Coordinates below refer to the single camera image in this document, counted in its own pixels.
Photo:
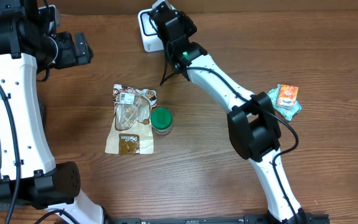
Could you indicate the white barcode scanner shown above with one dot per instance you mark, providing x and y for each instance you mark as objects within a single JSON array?
[{"x": 150, "y": 39}]

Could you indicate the orange tissue pack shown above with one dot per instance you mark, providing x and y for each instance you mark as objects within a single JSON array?
[{"x": 287, "y": 96}]

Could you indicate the beige snack bag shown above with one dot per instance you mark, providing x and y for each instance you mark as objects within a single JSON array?
[{"x": 131, "y": 130}]

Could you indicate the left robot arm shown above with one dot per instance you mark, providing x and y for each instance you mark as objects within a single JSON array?
[{"x": 30, "y": 44}]

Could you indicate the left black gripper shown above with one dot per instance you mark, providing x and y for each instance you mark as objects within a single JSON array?
[{"x": 73, "y": 58}]

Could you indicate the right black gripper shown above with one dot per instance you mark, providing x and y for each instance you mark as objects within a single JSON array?
[{"x": 184, "y": 21}]

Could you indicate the light green wipes packet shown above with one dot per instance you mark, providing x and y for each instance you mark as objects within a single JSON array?
[{"x": 288, "y": 114}]

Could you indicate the green lid jar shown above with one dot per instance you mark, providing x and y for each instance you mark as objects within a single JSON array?
[{"x": 162, "y": 121}]

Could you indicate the cardboard box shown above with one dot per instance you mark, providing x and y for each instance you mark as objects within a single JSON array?
[{"x": 116, "y": 7}]

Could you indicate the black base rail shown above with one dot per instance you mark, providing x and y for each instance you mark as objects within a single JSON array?
[{"x": 247, "y": 219}]

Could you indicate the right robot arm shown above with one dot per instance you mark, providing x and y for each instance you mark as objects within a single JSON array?
[{"x": 253, "y": 126}]

